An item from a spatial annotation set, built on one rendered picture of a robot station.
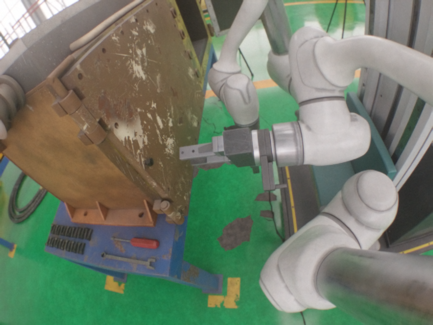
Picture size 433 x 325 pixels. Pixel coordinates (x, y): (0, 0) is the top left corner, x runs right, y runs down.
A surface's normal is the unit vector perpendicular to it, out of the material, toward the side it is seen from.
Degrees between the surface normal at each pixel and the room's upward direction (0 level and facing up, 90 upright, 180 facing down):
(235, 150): 25
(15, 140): 90
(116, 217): 0
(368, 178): 8
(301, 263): 36
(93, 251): 0
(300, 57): 61
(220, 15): 90
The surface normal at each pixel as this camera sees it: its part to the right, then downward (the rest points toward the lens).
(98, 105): 0.96, -0.11
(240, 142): -0.26, -0.19
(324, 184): -0.27, -0.58
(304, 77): -0.90, 0.22
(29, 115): -0.06, 0.80
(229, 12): 0.30, 0.71
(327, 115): -0.29, 0.04
